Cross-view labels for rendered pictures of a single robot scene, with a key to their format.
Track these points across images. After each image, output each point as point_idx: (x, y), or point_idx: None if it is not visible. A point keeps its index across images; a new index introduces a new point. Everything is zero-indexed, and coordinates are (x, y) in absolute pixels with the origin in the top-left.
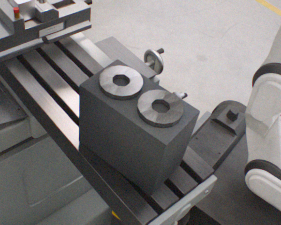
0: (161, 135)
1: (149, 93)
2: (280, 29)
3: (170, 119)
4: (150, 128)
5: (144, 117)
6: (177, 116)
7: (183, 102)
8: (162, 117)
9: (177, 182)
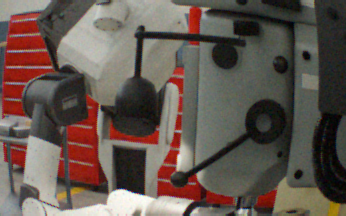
0: (306, 211)
1: (287, 215)
2: (149, 189)
3: (297, 208)
4: (306, 213)
5: (305, 211)
6: (292, 208)
7: (274, 215)
8: (299, 209)
9: None
